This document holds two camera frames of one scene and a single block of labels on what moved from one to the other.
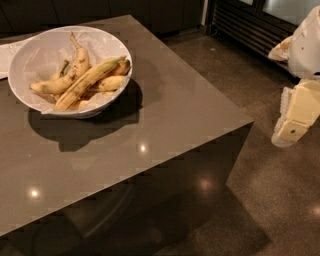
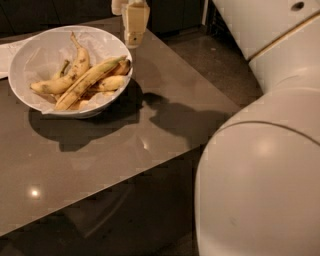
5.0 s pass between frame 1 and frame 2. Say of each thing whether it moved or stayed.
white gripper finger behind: moved
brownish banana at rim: stayed
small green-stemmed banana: stayed
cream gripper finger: moved
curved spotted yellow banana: stayed
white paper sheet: stayed
